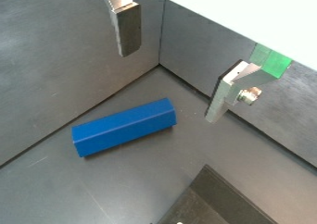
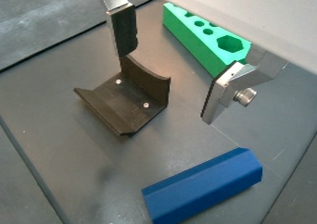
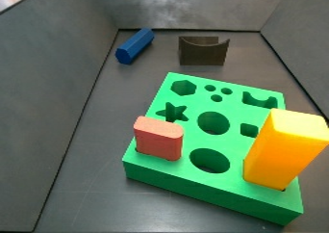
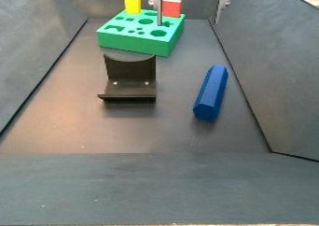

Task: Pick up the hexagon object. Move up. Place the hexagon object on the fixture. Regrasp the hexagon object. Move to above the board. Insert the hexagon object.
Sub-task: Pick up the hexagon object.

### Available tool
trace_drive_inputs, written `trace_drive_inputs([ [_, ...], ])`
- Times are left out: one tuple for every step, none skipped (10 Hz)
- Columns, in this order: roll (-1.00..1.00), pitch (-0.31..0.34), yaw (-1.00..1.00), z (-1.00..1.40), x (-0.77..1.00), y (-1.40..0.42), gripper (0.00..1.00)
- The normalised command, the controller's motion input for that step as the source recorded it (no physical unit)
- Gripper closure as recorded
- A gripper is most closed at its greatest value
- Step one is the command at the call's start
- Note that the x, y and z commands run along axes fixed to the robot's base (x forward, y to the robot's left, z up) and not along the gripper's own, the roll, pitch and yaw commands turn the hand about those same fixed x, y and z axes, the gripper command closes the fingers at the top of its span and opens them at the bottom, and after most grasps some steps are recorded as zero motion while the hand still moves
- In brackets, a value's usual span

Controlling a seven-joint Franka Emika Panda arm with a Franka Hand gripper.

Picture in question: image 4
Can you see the blue hexagonal prism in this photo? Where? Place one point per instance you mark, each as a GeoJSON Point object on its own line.
{"type": "Point", "coordinates": [210, 92]}

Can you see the red rounded block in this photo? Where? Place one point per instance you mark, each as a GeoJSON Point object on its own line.
{"type": "Point", "coordinates": [170, 8]}

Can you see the green foam shape-sorter block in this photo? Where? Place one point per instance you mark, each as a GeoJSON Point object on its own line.
{"type": "Point", "coordinates": [134, 32]}

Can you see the black curved cradle stand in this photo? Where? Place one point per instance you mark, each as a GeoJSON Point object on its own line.
{"type": "Point", "coordinates": [130, 79]}

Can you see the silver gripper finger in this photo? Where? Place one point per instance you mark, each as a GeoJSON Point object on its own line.
{"type": "Point", "coordinates": [221, 4]}
{"type": "Point", "coordinates": [156, 5]}

